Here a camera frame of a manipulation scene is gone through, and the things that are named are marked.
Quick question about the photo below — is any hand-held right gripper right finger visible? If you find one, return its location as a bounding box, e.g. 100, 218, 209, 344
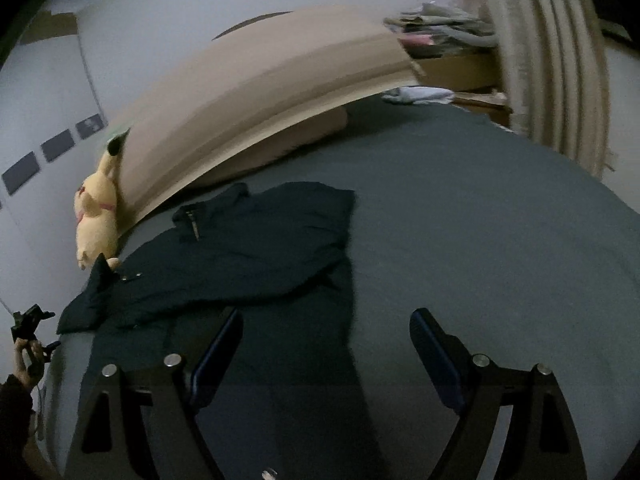
410, 307, 590, 480

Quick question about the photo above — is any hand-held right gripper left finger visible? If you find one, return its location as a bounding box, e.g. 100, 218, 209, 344
62, 306, 245, 480

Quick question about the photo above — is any dark jacket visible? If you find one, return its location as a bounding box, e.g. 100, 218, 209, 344
56, 181, 393, 480

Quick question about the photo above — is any person's left forearm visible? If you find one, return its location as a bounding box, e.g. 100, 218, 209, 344
0, 372, 37, 463

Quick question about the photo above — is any pile of folded clothes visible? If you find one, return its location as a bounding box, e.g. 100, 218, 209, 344
382, 2, 501, 59

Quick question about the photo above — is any person's left hand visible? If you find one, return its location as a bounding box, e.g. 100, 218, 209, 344
13, 337, 48, 388

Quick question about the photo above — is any yellow plush toy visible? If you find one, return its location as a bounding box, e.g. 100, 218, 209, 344
74, 130, 132, 271

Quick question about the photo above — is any white wardrobe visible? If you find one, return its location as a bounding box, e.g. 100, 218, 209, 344
0, 12, 122, 313

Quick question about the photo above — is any beige pillow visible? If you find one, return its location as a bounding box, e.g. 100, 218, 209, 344
197, 105, 351, 192

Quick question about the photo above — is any flat cardboard box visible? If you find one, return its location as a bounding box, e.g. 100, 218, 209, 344
452, 90, 515, 130

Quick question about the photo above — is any white cloth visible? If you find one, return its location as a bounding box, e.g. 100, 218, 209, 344
382, 86, 457, 107

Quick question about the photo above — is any open cardboard box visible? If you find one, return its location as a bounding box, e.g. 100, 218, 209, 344
410, 50, 507, 93

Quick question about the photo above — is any beige curtain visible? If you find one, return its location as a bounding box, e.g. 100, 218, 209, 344
470, 0, 618, 177

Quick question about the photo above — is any round wooden headboard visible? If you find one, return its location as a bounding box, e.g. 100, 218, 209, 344
210, 10, 297, 42

